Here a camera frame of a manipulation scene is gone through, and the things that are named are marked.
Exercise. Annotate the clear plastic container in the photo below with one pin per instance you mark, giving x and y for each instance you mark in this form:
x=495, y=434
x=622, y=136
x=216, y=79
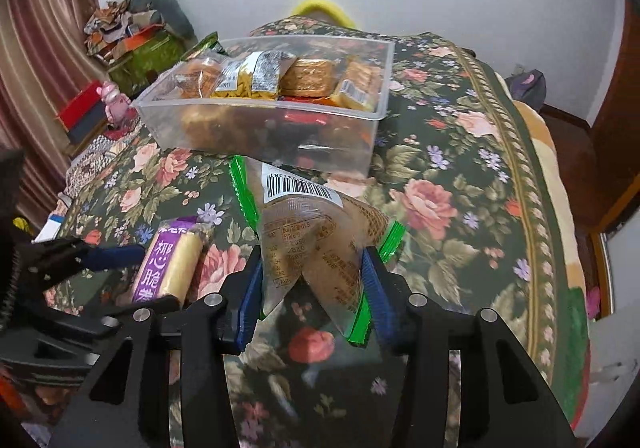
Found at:
x=325, y=148

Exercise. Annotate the floral blanket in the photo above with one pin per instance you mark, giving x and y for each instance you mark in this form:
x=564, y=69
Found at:
x=450, y=153

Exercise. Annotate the yellow snack packet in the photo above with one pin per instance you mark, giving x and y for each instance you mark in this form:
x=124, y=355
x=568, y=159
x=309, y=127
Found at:
x=235, y=84

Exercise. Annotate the green-edged clear snack packet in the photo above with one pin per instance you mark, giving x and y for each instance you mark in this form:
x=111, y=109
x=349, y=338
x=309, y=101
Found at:
x=305, y=238

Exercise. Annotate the green gift box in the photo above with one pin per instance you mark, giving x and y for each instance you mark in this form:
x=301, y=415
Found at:
x=145, y=61

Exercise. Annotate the dark backpack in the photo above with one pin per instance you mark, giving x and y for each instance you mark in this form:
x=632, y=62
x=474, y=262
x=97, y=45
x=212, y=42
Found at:
x=525, y=83

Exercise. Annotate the red box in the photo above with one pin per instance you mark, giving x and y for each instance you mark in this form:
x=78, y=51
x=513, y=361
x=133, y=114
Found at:
x=80, y=103

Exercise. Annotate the yellow foam tube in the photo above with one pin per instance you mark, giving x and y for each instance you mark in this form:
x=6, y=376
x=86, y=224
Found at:
x=315, y=4

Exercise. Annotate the yellow brown biscuit packet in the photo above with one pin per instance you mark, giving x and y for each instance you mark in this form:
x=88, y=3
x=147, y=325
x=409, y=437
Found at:
x=357, y=83

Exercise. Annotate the brown cake packet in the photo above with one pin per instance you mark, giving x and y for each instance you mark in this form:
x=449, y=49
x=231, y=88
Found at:
x=305, y=76

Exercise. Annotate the beige blanket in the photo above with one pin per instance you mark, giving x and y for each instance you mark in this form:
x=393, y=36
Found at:
x=545, y=148

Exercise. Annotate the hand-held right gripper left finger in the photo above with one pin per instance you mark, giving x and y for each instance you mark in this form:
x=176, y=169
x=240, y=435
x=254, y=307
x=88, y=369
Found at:
x=250, y=298

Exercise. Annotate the orange snack packet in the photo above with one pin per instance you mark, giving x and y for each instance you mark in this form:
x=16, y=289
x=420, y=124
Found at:
x=197, y=78

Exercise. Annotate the pink toy rabbit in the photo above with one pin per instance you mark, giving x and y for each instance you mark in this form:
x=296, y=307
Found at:
x=117, y=103

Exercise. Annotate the green snack packet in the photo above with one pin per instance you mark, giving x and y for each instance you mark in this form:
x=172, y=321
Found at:
x=205, y=44

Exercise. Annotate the wooden wardrobe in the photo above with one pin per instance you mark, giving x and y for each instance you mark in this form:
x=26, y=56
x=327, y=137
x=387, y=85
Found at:
x=620, y=128

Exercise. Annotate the red snack packet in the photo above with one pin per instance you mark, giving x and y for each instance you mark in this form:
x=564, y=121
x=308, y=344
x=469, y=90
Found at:
x=300, y=117

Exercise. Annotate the dark blue box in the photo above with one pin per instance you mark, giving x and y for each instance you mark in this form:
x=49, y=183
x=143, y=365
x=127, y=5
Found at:
x=87, y=128

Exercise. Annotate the white sliding door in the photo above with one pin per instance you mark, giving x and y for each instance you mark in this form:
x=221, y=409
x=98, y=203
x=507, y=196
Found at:
x=610, y=353

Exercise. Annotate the striped brown curtain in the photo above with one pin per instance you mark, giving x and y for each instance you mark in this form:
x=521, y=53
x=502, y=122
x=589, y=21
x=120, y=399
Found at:
x=40, y=53

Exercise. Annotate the white blue box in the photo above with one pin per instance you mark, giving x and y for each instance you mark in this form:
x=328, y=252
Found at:
x=50, y=228

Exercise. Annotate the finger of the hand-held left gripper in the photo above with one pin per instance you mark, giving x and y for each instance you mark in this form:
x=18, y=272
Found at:
x=160, y=304
x=115, y=255

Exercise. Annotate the grey pillow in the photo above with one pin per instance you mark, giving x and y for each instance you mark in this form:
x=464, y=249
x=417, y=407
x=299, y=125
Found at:
x=160, y=3

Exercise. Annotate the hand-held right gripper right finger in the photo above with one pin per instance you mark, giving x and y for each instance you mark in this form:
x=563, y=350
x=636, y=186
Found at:
x=375, y=293

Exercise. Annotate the purple wafer packet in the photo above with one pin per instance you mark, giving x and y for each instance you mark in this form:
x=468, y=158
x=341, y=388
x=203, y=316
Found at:
x=167, y=263

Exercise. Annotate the pile of patterned paper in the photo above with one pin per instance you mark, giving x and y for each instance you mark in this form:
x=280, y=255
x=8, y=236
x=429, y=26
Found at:
x=110, y=28

